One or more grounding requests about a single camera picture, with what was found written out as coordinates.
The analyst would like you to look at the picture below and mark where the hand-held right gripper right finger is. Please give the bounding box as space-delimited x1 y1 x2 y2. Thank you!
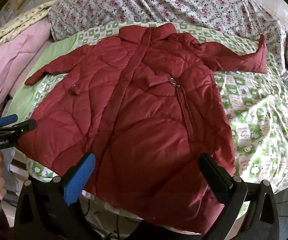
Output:
198 152 281 240

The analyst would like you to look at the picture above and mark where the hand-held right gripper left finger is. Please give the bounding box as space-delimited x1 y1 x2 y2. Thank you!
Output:
14 152 96 240

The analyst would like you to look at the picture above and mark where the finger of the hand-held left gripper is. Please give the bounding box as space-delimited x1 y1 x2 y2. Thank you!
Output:
0 114 19 127
0 119 37 141

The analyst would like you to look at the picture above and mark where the red quilted coat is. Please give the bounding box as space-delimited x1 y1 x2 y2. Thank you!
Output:
24 22 268 234

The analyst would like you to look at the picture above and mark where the pink quilt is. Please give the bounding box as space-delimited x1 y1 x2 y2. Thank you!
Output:
0 17 52 121

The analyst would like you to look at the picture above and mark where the green checked bed sheet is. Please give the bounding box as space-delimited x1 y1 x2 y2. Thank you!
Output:
5 21 288 221

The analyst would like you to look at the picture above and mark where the yellow floral blanket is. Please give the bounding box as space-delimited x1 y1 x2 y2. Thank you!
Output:
0 0 57 56

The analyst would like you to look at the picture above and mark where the white floral quilt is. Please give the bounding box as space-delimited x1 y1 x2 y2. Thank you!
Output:
48 0 288 81

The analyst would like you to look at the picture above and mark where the black cable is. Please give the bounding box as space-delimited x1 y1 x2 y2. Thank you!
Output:
115 214 122 239

